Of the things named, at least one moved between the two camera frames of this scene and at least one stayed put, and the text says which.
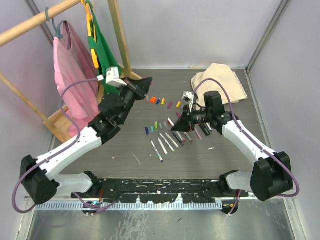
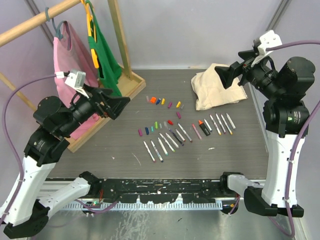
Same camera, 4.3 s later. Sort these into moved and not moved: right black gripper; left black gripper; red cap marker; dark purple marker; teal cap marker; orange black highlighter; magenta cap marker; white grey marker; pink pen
Moved: magenta cap marker; right black gripper; left black gripper
Not moved: teal cap marker; red cap marker; pink pen; white grey marker; orange black highlighter; dark purple marker
